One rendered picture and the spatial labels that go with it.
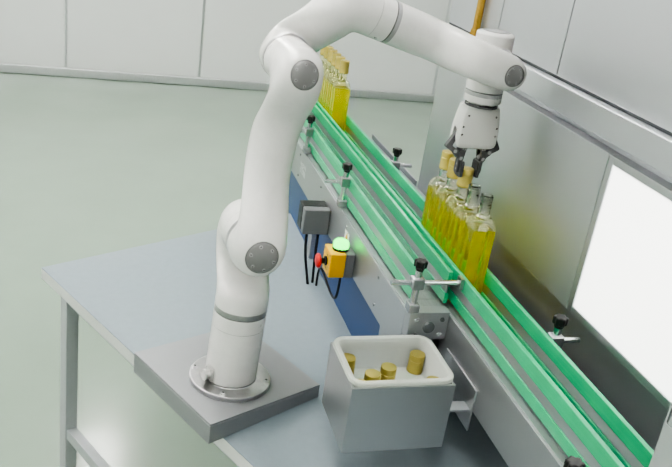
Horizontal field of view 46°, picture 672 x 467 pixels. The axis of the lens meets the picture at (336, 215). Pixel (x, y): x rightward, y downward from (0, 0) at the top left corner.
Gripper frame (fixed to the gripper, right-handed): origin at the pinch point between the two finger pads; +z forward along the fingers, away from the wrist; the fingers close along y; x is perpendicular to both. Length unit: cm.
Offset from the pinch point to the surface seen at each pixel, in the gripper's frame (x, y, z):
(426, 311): 17.5, 11.7, 27.8
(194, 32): -579, -3, 84
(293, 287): -49, 24, 58
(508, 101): -9.7, -12.1, -13.9
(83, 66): -580, 93, 123
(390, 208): -27.0, 5.9, 22.0
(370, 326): -9, 13, 48
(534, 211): 12.9, -11.9, 5.2
